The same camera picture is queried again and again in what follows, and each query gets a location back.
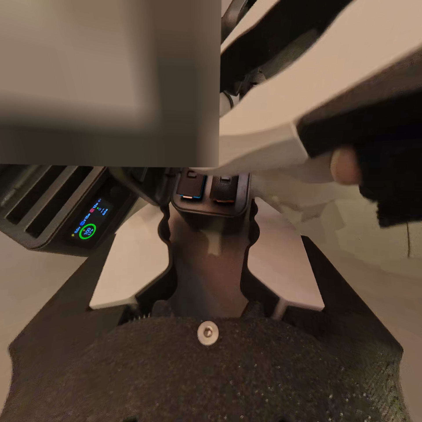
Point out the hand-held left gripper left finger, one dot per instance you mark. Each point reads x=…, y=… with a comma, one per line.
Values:
x=132, y=263

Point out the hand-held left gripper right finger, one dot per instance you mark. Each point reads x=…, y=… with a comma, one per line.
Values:
x=283, y=267

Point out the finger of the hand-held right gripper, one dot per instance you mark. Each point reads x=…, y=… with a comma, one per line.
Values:
x=263, y=148
x=306, y=194

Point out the black battery charger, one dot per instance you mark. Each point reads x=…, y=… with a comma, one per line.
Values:
x=112, y=191
x=211, y=211

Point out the blue striped black battery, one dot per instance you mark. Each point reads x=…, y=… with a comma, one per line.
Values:
x=191, y=186

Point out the person's right hand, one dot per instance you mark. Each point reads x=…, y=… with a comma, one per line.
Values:
x=344, y=166

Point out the red striped black battery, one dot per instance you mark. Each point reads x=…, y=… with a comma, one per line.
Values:
x=223, y=191

